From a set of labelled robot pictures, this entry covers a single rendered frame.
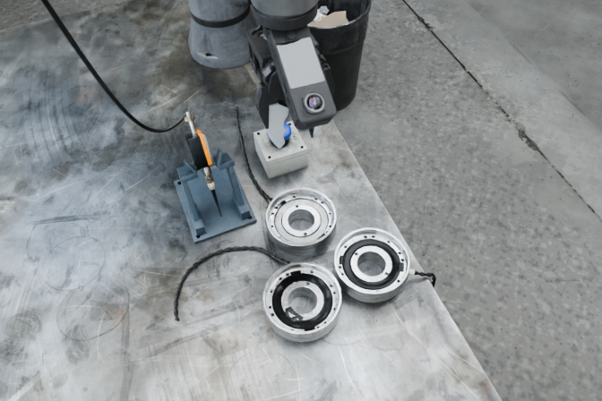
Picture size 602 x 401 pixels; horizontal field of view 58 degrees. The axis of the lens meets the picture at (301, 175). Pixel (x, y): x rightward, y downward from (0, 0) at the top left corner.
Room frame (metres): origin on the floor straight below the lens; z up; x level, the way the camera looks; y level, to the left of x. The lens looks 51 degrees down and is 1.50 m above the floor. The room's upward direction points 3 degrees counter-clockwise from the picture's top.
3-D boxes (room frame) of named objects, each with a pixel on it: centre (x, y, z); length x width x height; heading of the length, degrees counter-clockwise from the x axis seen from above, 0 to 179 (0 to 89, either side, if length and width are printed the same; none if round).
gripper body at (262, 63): (0.52, 0.01, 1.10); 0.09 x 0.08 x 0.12; 19
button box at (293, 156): (0.61, 0.03, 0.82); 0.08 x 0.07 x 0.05; 19
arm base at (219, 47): (0.92, 0.14, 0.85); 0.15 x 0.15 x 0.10
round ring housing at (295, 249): (0.46, 0.00, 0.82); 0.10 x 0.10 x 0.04
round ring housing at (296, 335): (0.33, 0.01, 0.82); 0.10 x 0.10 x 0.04
